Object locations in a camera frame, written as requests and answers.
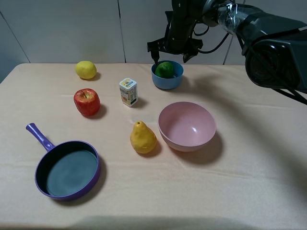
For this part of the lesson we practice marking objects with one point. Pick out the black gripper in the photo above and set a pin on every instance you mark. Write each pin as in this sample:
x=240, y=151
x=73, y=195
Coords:
x=177, y=38

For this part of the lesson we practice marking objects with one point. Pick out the green lime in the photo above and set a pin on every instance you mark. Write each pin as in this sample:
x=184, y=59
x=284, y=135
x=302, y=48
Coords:
x=165, y=70

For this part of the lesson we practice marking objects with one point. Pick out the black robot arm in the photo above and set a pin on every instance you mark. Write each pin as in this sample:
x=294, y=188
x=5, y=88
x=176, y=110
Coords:
x=274, y=47

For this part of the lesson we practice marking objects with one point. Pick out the blue bowl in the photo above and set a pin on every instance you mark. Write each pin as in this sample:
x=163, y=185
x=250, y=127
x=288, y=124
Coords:
x=168, y=84

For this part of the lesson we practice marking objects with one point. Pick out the small white carton box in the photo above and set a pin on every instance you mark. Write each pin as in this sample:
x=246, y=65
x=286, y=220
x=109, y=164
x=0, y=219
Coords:
x=128, y=91

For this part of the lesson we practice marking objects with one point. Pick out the pink bowl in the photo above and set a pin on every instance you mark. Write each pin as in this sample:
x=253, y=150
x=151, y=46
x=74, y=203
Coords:
x=186, y=126

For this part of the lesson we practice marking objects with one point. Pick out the yellow lemon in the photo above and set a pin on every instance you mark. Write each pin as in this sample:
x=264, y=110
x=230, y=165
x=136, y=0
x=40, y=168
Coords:
x=86, y=70

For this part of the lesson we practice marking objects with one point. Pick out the yellow pear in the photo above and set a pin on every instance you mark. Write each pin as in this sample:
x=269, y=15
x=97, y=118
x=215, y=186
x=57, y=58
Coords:
x=142, y=138

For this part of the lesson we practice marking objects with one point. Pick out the red apple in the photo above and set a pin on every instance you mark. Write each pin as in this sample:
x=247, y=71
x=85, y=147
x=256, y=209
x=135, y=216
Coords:
x=87, y=102

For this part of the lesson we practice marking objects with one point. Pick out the beige tablecloth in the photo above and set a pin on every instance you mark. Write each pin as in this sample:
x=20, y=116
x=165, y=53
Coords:
x=251, y=176

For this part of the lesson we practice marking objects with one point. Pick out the purple frying pan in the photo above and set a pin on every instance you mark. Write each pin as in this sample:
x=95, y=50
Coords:
x=68, y=170

